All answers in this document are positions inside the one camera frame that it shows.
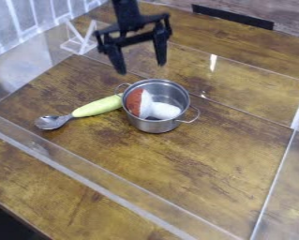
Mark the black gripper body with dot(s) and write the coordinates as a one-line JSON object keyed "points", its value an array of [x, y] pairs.
{"points": [[131, 31]]}

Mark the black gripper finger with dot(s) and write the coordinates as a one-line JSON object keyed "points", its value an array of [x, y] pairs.
{"points": [[159, 40], [116, 58]]}

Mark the red and white plush mushroom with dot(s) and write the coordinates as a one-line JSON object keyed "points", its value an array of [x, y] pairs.
{"points": [[143, 107]]}

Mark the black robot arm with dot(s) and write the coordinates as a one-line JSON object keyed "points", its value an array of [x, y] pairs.
{"points": [[126, 8]]}

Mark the silver metal pot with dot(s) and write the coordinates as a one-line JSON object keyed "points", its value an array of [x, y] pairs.
{"points": [[167, 92]]}

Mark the clear acrylic stand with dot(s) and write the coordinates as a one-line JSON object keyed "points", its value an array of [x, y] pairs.
{"points": [[79, 44]]}

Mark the black baseboard strip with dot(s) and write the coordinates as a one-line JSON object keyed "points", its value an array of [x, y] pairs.
{"points": [[234, 17]]}

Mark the spoon with yellow-green handle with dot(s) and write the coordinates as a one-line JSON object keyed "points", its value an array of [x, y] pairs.
{"points": [[100, 106]]}

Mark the clear acrylic enclosure panel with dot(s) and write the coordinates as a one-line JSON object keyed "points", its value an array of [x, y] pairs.
{"points": [[146, 204]]}

